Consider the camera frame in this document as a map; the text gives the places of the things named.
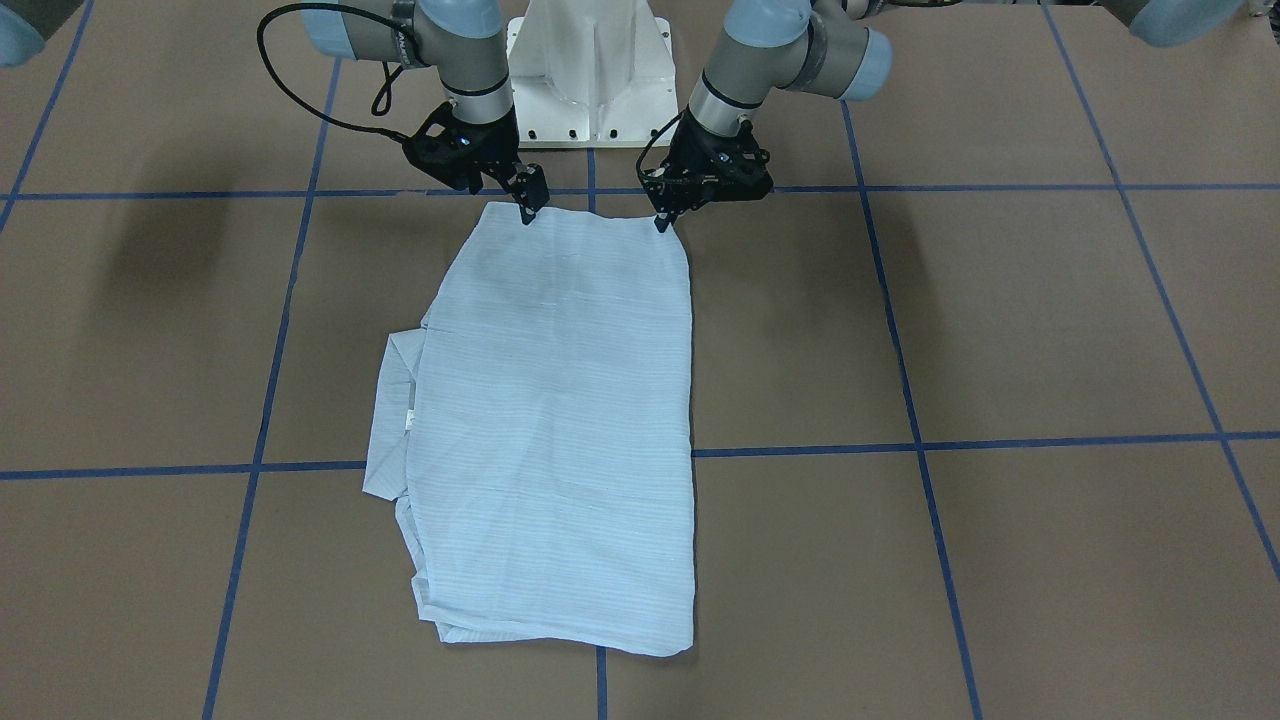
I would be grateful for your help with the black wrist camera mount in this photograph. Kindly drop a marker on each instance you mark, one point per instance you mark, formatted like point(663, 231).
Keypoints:
point(737, 168)
point(447, 149)

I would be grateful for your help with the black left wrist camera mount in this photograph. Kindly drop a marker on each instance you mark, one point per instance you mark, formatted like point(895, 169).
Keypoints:
point(737, 168)

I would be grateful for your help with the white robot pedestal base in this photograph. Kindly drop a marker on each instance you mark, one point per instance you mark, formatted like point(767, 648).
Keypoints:
point(591, 74)

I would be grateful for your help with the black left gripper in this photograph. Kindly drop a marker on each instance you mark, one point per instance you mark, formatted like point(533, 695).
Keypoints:
point(692, 152)

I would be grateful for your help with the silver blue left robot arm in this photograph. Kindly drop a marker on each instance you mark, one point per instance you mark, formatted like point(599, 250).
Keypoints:
point(820, 48)

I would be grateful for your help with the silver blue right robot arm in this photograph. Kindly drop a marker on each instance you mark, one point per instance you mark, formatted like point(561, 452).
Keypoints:
point(463, 41)

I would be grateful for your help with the light blue button shirt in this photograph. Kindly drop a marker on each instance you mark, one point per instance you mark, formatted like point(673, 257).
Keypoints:
point(534, 436)

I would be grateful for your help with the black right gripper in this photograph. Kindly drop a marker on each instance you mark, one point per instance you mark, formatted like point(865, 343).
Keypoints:
point(497, 148)

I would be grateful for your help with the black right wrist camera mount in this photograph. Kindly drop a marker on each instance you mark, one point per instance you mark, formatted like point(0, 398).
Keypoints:
point(447, 149)

